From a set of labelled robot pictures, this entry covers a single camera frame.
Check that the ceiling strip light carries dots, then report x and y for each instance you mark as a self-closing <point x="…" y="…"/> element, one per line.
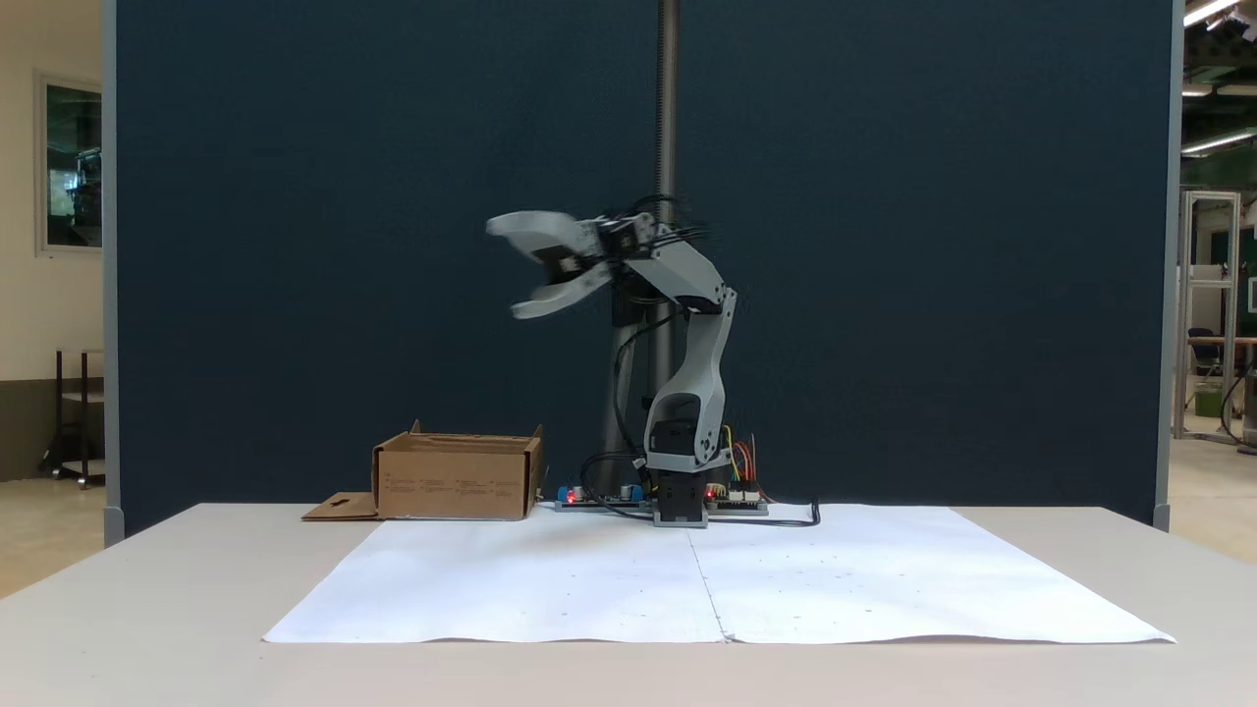
<point x="1208" y="12"/>
<point x="1196" y="89"/>
<point x="1218" y="142"/>

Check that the black shelf cart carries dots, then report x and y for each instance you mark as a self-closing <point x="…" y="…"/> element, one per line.
<point x="74" y="462"/>

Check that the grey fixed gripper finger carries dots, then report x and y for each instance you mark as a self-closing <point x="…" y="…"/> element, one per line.
<point x="535" y="231"/>

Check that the aluminium profile frame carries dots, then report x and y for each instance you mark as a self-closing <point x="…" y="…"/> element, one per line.
<point x="1183" y="314"/>

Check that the framed wall window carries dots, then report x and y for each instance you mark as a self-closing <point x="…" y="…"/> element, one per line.
<point x="74" y="167"/>

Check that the green bin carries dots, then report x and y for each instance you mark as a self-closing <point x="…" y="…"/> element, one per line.
<point x="1209" y="401"/>

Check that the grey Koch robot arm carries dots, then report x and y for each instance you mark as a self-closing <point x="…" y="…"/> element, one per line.
<point x="702" y="373"/>

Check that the black tripod stand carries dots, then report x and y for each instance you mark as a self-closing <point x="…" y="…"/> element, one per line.
<point x="668" y="118"/>

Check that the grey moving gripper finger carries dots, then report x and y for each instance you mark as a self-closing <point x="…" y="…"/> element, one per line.
<point x="560" y="297"/>

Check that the brown cardboard box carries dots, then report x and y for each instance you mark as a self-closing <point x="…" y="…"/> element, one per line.
<point x="452" y="481"/>

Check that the blue circuit board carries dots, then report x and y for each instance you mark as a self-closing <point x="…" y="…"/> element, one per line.
<point x="599" y="504"/>

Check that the dark blue partition panel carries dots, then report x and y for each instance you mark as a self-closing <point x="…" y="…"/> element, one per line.
<point x="295" y="245"/>

